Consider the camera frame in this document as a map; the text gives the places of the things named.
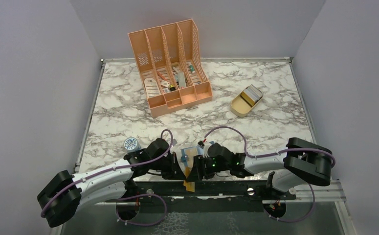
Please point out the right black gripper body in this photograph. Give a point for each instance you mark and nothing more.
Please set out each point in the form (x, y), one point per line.
(211, 167)

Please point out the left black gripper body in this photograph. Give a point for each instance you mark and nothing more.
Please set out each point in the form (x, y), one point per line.
(165, 165)

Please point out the blue card holder wallet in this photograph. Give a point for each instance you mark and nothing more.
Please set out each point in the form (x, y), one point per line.
(187, 156)

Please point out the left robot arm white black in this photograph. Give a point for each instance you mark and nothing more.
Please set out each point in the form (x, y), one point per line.
(67, 193)

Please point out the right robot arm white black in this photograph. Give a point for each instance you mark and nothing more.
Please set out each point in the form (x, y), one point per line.
(297, 163)

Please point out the beige oval card tray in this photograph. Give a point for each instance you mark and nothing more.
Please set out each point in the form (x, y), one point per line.
(239, 107)

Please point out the stack of credit cards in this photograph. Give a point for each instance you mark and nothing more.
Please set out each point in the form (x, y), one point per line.
(251, 95)

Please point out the blue white round coaster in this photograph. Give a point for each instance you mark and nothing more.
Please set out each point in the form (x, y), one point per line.
(131, 144)

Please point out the orange plastic desk organizer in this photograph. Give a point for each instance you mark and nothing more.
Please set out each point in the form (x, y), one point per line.
(160, 53)

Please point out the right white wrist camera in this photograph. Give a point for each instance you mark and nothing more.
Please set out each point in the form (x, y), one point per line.
(204, 146)

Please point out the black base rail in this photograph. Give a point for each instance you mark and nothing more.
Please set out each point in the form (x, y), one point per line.
(208, 196)

